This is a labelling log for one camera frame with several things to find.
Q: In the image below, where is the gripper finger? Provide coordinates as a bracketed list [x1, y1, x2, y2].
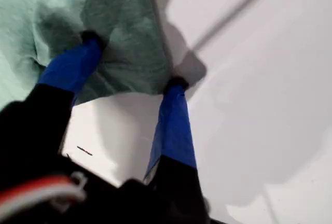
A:
[0, 31, 105, 168]
[143, 76, 209, 217]

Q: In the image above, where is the pale green T-shirt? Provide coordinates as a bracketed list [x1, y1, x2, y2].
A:
[0, 0, 174, 113]

